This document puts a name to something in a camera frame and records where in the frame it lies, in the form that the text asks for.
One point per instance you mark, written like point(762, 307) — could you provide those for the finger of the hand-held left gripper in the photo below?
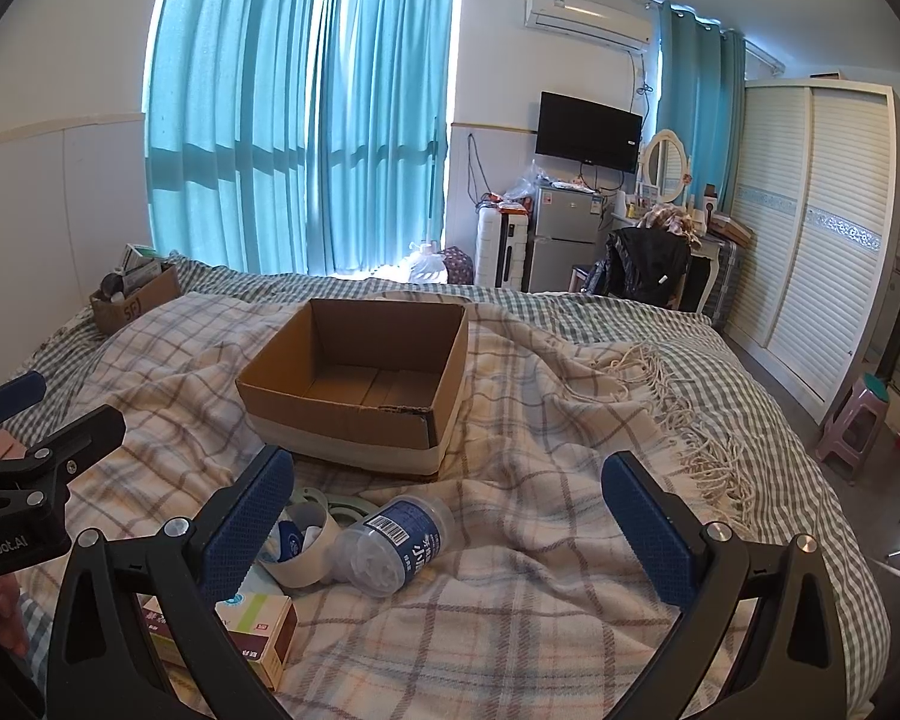
point(82, 431)
point(11, 394)

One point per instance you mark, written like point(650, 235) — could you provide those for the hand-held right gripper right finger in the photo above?
point(645, 532)

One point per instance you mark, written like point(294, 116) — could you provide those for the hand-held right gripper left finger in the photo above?
point(251, 517)

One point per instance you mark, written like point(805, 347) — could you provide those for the white blue wrapper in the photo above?
point(300, 540)

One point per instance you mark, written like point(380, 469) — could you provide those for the beige tape roll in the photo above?
point(307, 574)

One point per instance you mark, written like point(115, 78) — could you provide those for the maroon white carton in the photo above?
point(270, 637)

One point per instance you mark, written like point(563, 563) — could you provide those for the clear plastic bottle blue label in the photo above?
point(405, 532)

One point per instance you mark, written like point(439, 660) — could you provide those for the person's left hand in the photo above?
point(11, 611)

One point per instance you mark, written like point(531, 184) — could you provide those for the small brown cardboard box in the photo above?
point(139, 307)

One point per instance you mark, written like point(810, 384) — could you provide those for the beige plaid blanket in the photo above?
point(532, 615)

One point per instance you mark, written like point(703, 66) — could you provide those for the green white small box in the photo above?
point(142, 255)

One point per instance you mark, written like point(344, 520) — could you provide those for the pink plastic stool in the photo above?
point(855, 405)

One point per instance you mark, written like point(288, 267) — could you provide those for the grey suitcase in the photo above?
point(724, 285)

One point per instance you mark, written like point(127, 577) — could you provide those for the wooden chair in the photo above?
point(576, 277)

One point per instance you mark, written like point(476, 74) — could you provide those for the white dressing table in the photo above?
point(705, 270)

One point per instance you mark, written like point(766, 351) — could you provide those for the black jacket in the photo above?
point(645, 262)

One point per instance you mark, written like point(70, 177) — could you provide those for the silver fridge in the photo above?
point(566, 240)

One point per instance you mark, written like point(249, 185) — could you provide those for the clear water jug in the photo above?
point(427, 266)

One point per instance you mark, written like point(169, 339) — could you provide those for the pile of clothes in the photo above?
point(664, 219)

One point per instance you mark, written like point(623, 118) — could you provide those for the flat brown cardboard box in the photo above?
point(731, 229)

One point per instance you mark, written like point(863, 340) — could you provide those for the white suitcase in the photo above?
point(495, 247)

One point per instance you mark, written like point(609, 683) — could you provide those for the dotted dark bag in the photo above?
point(459, 266)

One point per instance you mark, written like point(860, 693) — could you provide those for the wide teal curtain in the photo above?
point(232, 127)

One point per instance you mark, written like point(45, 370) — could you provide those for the white louvred wardrobe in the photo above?
point(817, 240)

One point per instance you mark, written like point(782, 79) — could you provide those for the orange bag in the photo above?
point(506, 204)

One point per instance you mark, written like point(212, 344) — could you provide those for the clear plastic bag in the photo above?
point(529, 180)

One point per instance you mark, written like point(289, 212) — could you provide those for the white oval mirror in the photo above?
point(664, 161)

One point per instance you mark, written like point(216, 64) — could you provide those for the narrow teal curtain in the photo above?
point(701, 90)

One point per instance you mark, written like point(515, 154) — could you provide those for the white air conditioner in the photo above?
point(585, 19)

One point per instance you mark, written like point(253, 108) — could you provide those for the black wall television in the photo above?
point(589, 131)

